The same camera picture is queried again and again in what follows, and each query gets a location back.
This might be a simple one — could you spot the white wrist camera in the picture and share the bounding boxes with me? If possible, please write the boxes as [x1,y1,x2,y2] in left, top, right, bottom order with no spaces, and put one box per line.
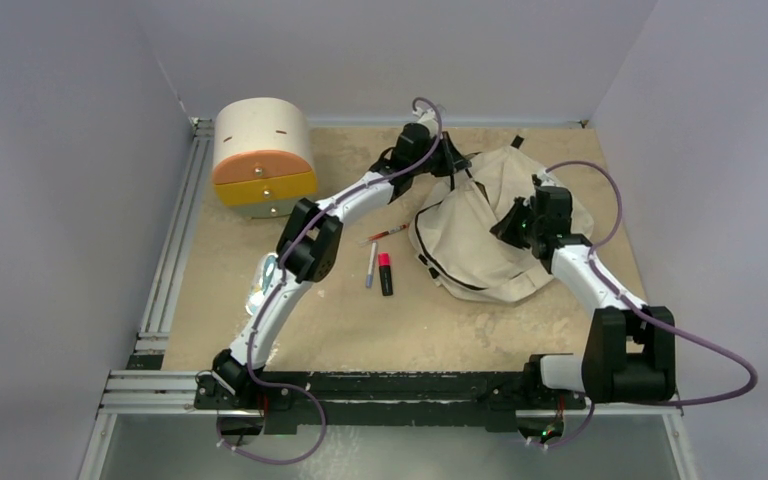
[415,107,441,137]
[533,169,559,187]

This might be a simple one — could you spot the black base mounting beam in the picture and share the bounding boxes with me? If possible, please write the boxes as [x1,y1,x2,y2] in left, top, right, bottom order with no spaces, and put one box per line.
[194,370,585,435]

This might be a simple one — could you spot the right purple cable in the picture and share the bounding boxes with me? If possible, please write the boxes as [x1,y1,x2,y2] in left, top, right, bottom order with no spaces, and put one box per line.
[528,160,760,452]

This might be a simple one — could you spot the red pen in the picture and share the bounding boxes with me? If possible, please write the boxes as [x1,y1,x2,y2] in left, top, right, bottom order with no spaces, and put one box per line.
[359,223,409,246]

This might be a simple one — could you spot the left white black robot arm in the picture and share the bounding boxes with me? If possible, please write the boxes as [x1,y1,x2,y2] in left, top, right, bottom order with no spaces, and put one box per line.
[211,118,464,409]

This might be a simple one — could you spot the black pink highlighter marker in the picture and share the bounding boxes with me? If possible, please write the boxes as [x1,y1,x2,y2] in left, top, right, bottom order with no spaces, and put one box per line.
[377,252,394,297]

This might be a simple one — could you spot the aluminium frame rails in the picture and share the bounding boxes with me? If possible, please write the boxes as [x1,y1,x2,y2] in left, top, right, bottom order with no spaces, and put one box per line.
[80,120,698,479]

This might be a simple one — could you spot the blister pack with blue scissors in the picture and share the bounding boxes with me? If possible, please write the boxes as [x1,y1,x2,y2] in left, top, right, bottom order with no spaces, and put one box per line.
[245,252,278,317]

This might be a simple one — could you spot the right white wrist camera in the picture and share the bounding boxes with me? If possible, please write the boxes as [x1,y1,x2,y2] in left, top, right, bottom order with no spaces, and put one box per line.
[533,169,559,187]

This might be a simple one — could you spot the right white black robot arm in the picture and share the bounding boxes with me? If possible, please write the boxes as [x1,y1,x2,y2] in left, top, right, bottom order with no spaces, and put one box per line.
[490,183,676,407]

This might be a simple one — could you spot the purple grey marker pen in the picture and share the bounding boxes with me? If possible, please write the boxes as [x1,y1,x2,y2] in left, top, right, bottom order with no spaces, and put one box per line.
[365,241,378,289]

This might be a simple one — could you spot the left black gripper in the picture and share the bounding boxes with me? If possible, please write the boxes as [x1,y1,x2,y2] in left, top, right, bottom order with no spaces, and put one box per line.
[408,132,467,178]

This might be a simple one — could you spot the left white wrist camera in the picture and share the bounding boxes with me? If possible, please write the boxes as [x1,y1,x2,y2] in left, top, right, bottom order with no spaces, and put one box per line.
[415,107,441,137]

